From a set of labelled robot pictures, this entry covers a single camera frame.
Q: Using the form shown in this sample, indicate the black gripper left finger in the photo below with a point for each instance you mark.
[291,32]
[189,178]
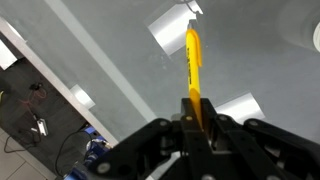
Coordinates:
[156,153]

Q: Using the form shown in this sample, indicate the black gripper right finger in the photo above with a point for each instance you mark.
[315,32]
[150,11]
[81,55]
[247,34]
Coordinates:
[266,150]

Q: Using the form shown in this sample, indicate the yellow pen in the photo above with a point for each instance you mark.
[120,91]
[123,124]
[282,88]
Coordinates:
[193,66]

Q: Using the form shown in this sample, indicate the blue metallic object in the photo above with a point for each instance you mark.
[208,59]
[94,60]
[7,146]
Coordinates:
[90,153]

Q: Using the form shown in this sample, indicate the small white device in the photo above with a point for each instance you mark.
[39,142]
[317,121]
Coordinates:
[42,127]

